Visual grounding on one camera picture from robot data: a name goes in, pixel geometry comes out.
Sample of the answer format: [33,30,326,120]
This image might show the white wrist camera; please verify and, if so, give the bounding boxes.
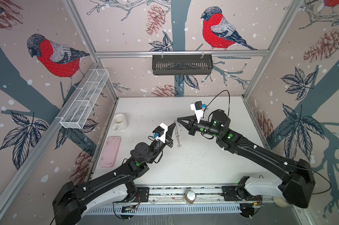
[190,101,207,123]
[153,123,168,143]

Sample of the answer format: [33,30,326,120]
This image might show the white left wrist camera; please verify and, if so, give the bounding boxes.
[153,123,168,143]

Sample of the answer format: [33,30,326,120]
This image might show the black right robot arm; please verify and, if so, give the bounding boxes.
[177,110,315,209]

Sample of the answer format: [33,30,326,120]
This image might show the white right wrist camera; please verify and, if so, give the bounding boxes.
[190,101,207,123]

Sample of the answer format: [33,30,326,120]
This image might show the tape roll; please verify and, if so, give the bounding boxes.
[273,196,291,208]

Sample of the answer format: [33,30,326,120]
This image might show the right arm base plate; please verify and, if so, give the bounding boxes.
[222,186,262,202]

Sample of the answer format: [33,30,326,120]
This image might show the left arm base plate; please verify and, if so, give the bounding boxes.
[122,187,149,203]

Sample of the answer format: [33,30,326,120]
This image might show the pink rectangular tray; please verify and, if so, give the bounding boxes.
[98,136,121,168]

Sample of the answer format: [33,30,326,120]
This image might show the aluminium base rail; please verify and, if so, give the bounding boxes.
[70,184,297,206]

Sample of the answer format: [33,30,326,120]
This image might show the black slotted wall basket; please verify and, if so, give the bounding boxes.
[152,54,213,76]

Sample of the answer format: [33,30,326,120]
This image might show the white wire mesh basket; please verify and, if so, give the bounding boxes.
[60,68,109,129]

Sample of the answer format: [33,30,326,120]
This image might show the white ceramic mug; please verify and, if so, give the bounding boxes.
[112,113,128,131]

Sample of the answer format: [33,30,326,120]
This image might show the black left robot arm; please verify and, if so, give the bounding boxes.
[52,122,176,225]

